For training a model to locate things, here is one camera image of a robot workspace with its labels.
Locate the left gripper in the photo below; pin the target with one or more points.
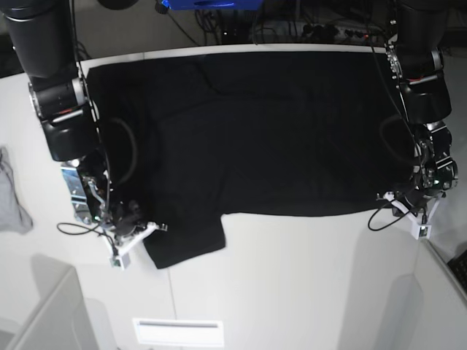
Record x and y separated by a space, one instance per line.
416 197

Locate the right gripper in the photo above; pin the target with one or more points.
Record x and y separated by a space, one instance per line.
126 219

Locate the blue box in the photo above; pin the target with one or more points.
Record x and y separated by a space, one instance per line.
212 4

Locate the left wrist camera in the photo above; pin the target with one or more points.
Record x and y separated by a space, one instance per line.
120 261

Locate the black T-shirt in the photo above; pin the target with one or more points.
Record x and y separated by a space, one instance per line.
191 139

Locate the white slotted tray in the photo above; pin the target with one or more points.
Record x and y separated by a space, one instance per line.
180 333

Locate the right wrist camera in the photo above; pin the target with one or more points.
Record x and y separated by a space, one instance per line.
421 231

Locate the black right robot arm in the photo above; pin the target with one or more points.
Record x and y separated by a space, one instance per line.
312 133

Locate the grey cloth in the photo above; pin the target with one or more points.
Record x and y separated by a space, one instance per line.
14 218

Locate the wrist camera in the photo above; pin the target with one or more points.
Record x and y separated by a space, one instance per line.
120 261
421 231

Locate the grey right bin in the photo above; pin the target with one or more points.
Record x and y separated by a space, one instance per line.
425 309

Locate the grey bin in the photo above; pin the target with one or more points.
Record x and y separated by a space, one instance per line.
43 307
425 309

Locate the black keyboard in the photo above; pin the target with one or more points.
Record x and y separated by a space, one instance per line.
458 265

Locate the white power strip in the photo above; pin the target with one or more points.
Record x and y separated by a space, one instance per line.
339 28

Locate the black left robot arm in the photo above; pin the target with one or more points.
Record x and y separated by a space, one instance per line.
45 40

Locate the grey left bin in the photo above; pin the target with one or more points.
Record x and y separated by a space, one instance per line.
43 307

